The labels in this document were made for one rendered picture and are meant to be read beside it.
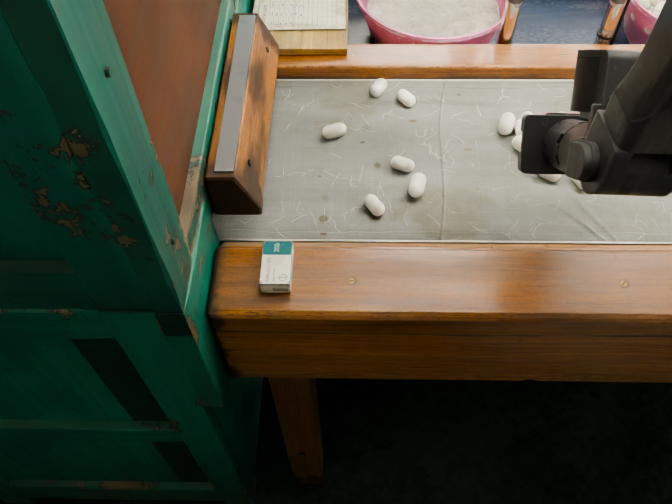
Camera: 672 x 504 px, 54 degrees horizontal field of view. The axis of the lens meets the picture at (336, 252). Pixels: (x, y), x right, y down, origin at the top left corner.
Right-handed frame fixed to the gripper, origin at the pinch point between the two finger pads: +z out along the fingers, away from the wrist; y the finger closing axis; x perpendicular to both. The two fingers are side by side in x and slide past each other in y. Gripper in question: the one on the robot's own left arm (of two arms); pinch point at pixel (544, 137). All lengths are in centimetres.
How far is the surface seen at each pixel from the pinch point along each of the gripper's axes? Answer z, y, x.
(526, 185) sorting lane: 3.7, 0.7, 6.7
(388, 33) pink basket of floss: 25.6, 18.6, -13.5
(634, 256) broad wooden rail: -7.7, -9.6, 13.1
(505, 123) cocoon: 9.5, 2.8, -1.0
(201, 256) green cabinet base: -13.6, 40.6, 12.5
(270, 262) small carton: -10.8, 33.2, 13.8
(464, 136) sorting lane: 10.5, 8.2, 1.0
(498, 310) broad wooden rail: -13.3, 7.2, 18.2
